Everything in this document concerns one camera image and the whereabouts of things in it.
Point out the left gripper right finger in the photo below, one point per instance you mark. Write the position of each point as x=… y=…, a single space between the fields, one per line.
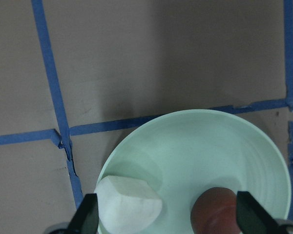
x=251 y=217

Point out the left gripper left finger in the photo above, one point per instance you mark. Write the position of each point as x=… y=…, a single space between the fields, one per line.
x=85 y=220

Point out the dark red bun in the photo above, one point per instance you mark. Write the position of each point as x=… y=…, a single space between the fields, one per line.
x=214 y=212

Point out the white steamed bun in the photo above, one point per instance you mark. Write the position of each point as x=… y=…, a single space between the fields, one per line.
x=126 y=205

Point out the light green plate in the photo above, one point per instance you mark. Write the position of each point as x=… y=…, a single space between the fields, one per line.
x=182 y=154

